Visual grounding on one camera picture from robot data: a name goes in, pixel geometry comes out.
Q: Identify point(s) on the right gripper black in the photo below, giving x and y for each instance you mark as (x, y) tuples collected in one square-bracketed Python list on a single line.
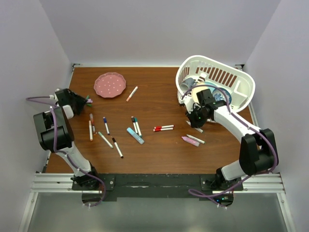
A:
[(194, 123)]

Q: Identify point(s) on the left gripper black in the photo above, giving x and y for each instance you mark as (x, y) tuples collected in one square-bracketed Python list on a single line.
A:
[(81, 101)]

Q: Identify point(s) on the purple pink highlighter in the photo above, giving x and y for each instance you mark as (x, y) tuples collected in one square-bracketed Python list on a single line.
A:
[(191, 141)]

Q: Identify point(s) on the peach cap acrylic marker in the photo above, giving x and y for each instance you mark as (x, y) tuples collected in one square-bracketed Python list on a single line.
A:
[(132, 93)]

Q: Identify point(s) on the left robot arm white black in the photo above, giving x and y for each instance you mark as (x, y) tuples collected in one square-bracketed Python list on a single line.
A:
[(56, 135)]

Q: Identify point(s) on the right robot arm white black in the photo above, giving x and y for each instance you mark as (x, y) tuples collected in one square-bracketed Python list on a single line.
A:
[(258, 152)]

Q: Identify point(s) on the red clear pen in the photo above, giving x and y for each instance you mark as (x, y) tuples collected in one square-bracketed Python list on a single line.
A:
[(92, 123)]

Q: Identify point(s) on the grey marker near right gripper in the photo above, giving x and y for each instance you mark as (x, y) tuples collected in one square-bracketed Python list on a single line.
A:
[(196, 139)]

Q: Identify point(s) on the pale yellow blue plate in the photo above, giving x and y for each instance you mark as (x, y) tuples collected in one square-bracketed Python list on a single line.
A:
[(200, 87)]

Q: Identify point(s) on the pink polka dot plate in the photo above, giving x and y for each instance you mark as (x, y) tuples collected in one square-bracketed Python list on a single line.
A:
[(109, 85)]

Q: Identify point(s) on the blue patterned bowl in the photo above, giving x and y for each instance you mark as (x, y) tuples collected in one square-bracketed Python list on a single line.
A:
[(218, 95)]

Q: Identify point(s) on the grey blue mug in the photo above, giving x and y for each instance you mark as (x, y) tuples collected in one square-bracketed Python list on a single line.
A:
[(187, 84)]

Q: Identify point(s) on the mint cap acrylic marker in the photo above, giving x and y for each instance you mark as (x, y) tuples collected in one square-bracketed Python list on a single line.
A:
[(105, 139)]

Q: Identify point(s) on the black cap whiteboard marker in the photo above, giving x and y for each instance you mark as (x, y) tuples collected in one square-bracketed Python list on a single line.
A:
[(134, 124)]

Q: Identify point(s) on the white plastic basket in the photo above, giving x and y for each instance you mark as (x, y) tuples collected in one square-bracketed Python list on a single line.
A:
[(239, 84)]

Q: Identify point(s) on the light blue highlighter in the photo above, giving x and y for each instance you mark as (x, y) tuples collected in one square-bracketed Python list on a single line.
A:
[(135, 136)]

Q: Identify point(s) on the black cap marker lower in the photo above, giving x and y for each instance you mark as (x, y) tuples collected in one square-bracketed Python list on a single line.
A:
[(117, 148)]

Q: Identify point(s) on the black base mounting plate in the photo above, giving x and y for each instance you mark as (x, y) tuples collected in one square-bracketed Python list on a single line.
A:
[(159, 185)]

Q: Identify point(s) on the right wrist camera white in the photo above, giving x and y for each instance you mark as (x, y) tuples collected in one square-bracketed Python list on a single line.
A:
[(188, 103)]

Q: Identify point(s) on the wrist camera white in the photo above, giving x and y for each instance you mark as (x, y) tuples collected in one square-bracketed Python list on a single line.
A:
[(54, 96), (188, 103)]

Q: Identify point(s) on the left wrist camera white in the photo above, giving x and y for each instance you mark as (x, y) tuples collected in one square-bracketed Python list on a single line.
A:
[(54, 96)]

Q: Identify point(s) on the aluminium frame rail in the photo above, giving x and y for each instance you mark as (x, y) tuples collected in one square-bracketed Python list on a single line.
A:
[(60, 183)]

